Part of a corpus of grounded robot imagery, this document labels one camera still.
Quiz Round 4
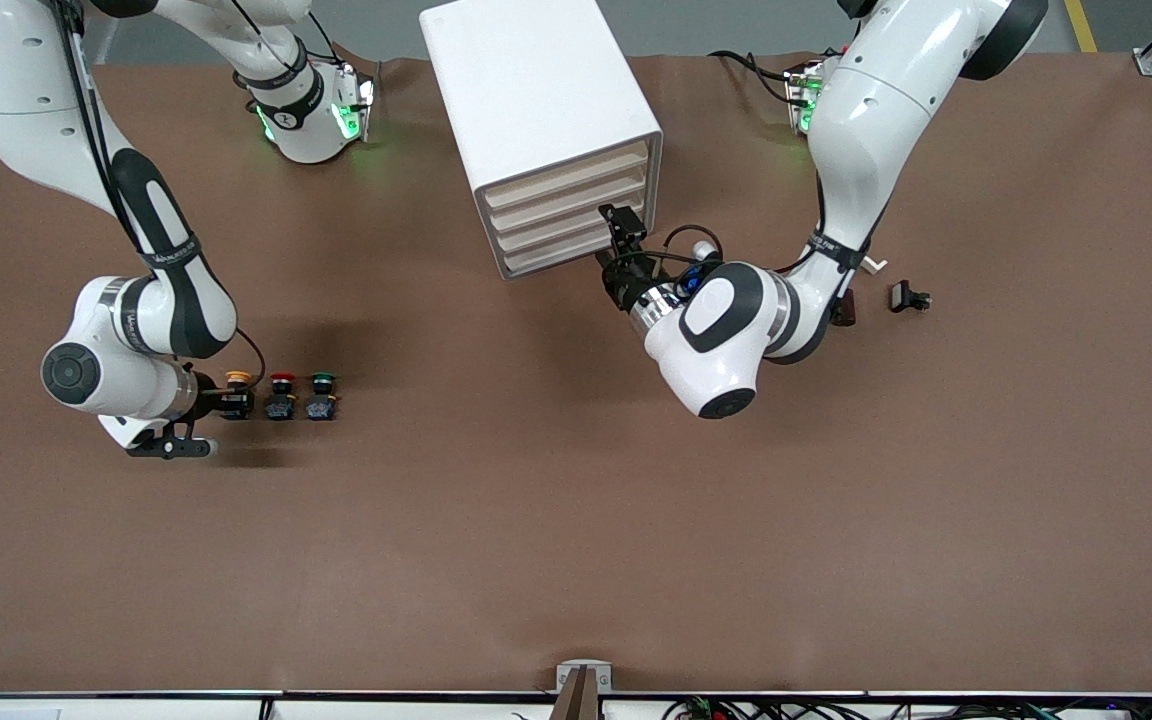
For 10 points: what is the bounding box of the silver right arm base block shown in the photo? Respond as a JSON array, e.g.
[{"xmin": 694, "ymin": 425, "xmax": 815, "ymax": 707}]
[{"xmin": 331, "ymin": 68, "xmax": 382, "ymax": 144}]

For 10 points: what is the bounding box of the silver left arm base block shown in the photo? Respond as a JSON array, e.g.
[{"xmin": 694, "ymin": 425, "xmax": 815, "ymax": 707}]
[{"xmin": 784, "ymin": 60, "xmax": 829, "ymax": 136}]

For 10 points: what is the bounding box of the green push button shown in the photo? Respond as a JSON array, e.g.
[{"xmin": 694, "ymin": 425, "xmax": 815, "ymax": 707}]
[{"xmin": 306, "ymin": 372, "xmax": 340, "ymax": 422}]

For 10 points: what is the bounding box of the brown table cover sheet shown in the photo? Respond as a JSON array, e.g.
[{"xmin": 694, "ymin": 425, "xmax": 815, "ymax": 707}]
[{"xmin": 0, "ymin": 50, "xmax": 1152, "ymax": 696}]

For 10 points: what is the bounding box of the black left base cable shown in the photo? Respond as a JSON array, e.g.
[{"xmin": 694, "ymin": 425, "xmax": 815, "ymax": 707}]
[{"xmin": 711, "ymin": 48, "xmax": 797, "ymax": 106}]

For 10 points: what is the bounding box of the black base cable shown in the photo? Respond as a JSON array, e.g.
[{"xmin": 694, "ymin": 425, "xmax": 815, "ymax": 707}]
[
  {"xmin": 711, "ymin": 48, "xmax": 797, "ymax": 106},
  {"xmin": 306, "ymin": 10, "xmax": 357, "ymax": 69}
]

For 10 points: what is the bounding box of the black right base cable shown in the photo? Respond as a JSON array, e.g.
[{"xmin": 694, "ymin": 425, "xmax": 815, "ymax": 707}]
[{"xmin": 306, "ymin": 10, "xmax": 357, "ymax": 69}]

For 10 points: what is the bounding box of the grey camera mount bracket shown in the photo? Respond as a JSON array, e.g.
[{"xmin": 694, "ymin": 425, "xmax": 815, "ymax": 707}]
[{"xmin": 554, "ymin": 660, "xmax": 615, "ymax": 720}]

